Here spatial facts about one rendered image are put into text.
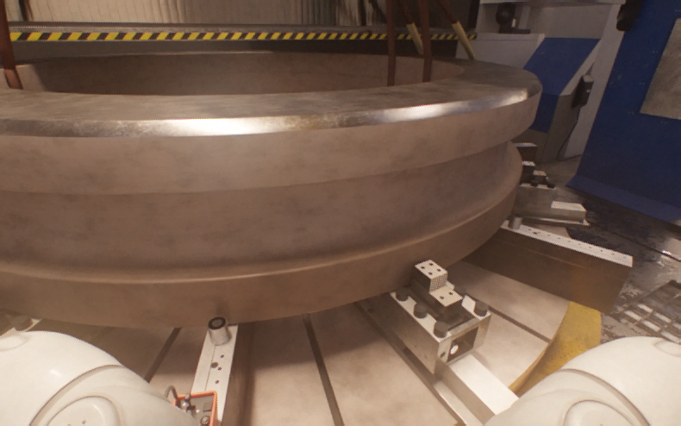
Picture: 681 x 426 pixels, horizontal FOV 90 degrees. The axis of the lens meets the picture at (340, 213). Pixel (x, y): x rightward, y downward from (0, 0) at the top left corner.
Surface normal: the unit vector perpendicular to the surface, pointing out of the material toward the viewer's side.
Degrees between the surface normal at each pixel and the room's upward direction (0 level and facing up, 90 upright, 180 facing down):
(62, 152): 90
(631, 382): 9
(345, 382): 0
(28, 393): 20
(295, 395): 0
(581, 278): 90
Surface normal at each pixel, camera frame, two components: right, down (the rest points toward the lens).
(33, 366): -0.01, -0.87
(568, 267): -0.61, 0.37
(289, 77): -0.05, 0.47
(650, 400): -0.02, -0.68
